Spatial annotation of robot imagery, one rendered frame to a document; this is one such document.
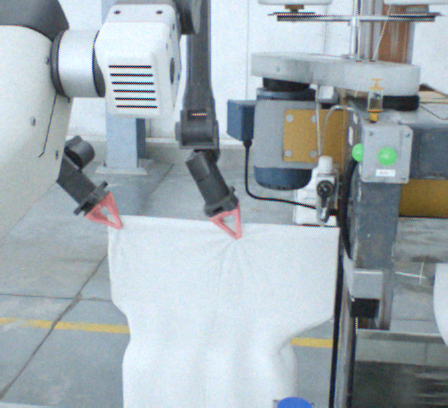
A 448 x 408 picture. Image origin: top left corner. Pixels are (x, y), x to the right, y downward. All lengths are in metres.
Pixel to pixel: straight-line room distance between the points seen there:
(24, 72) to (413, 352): 1.23
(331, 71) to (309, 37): 4.94
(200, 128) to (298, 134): 0.32
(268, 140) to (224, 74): 4.82
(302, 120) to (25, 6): 0.80
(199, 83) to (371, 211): 0.42
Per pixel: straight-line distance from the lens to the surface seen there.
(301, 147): 1.47
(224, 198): 1.25
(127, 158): 6.11
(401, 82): 1.20
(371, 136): 1.04
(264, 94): 1.50
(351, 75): 1.26
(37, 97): 0.79
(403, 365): 1.70
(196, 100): 1.23
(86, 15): 6.53
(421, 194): 1.44
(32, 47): 0.82
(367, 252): 1.14
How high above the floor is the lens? 1.51
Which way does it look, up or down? 15 degrees down
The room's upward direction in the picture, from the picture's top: straight up
